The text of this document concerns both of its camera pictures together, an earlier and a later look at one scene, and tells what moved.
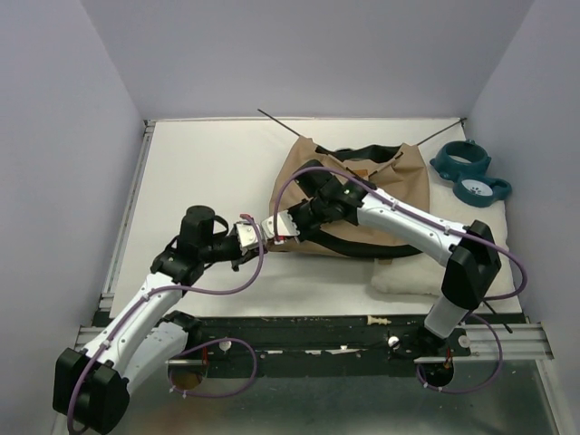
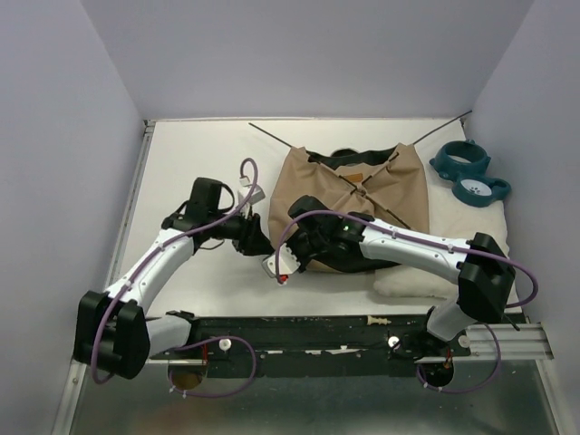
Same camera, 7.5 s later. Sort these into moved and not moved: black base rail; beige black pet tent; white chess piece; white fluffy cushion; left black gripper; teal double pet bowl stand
Moved: left black gripper
Not moved: white fluffy cushion; beige black pet tent; white chess piece; black base rail; teal double pet bowl stand
